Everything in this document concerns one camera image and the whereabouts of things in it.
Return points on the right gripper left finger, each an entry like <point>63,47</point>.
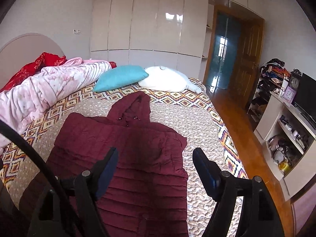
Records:
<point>87,188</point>

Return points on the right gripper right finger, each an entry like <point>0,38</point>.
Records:
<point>224,188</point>

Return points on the maroon puffer jacket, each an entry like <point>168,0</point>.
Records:
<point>147,194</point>

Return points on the shelf with piled clothes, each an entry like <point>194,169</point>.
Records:
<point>270,79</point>

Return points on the white tv cabinet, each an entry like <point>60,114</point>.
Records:
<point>288,142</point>

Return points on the pink floral duvet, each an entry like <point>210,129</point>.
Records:
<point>29,100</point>

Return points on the teal pillow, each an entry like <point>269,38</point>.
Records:
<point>119,77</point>

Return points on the pink alarm clock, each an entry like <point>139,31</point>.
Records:
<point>289,94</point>

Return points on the black television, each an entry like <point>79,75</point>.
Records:
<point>305,97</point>

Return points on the beige quilted bedspread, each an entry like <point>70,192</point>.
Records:
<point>191,115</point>

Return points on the red blanket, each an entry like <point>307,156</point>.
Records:
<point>44,60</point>

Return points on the white pillow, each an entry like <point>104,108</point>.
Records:
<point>165,79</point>

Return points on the dark ornate mantel clock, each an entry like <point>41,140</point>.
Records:
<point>295,78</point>

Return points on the pink arched headboard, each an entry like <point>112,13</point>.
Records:
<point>22,50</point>

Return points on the wooden door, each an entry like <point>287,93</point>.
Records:
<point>234,52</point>

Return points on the white glossy wardrobe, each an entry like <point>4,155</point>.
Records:
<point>171,33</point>

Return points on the wall socket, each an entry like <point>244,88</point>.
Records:
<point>76,31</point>

